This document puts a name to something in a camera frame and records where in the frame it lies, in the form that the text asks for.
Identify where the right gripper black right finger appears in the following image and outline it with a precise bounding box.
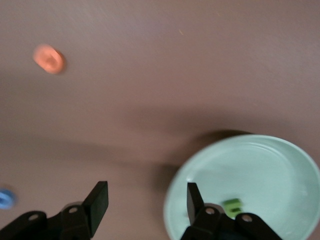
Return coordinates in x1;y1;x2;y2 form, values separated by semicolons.
179;182;283;240

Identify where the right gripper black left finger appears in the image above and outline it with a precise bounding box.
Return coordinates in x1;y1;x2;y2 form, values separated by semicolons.
0;181;109;240

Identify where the green foam letter u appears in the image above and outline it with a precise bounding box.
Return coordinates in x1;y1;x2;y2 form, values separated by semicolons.
222;197;244;220

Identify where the orange foam letter e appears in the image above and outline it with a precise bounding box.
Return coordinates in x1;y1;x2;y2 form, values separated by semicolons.
32;44;67;75

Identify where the green plate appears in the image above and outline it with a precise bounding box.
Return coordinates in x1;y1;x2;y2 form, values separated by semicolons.
162;134;320;240

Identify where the blue foam letter o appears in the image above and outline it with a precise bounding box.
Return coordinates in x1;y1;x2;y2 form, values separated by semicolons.
0;187;19;211

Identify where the brown table cover sheet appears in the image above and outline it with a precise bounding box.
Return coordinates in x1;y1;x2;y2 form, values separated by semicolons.
0;0;320;240

